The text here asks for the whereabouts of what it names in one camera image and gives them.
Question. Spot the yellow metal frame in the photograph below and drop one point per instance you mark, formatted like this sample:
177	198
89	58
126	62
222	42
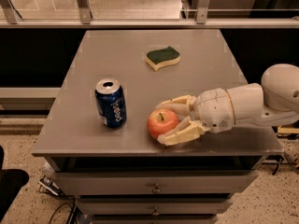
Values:
288	130

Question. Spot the black chair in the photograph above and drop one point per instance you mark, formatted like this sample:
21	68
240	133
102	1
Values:
11	182

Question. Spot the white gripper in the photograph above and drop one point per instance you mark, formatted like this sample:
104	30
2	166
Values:
212	108

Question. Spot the red apple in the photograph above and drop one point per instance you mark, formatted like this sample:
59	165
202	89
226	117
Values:
161	121

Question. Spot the top grey drawer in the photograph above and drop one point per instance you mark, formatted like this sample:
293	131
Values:
154	183

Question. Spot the grey drawer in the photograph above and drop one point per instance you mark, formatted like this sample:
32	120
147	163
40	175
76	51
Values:
154	183
154	206

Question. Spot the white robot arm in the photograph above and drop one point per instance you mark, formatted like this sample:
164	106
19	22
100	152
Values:
272	102

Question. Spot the power strip on floor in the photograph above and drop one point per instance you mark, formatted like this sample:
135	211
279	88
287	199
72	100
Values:
49	185

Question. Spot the blue Pepsi can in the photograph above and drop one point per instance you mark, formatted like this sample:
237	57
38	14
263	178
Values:
110	102

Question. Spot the metal window railing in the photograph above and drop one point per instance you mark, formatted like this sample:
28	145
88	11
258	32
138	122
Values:
149	13

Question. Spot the green and yellow sponge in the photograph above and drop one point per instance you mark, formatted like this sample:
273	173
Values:
160	58

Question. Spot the middle grey drawer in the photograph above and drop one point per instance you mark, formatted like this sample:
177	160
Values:
154	206

